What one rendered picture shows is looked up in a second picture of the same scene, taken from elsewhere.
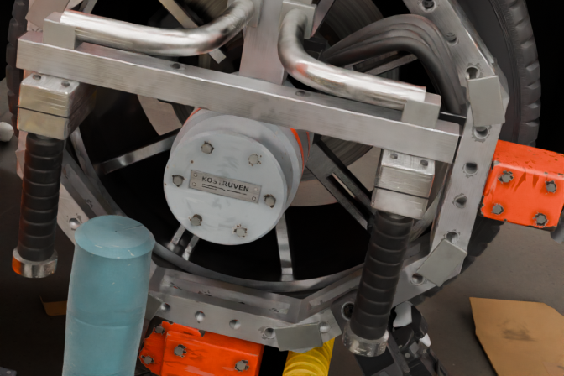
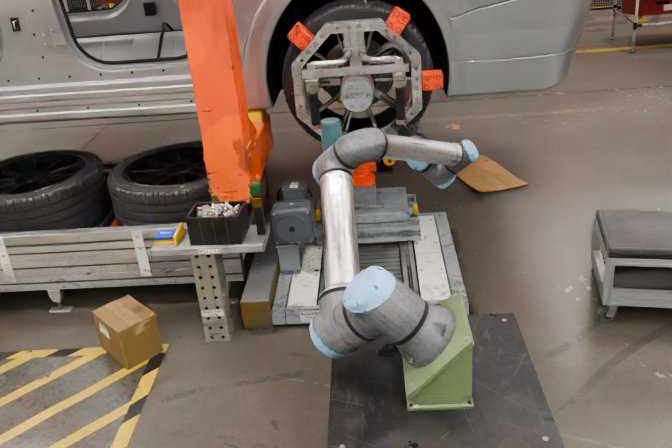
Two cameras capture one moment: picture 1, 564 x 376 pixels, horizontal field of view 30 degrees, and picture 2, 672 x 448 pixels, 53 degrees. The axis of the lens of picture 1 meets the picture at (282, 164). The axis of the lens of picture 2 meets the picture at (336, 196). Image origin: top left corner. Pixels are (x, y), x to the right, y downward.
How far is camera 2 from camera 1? 1.70 m
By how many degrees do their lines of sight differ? 0
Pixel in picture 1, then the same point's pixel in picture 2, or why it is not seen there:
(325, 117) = (377, 69)
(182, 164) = (345, 93)
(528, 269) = not seen: hidden behind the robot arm
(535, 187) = (434, 78)
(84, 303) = (327, 140)
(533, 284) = not seen: hidden behind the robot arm
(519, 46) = (420, 44)
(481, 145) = (417, 71)
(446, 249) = (416, 102)
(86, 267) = (326, 130)
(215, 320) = not seen: hidden behind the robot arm
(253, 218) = (366, 102)
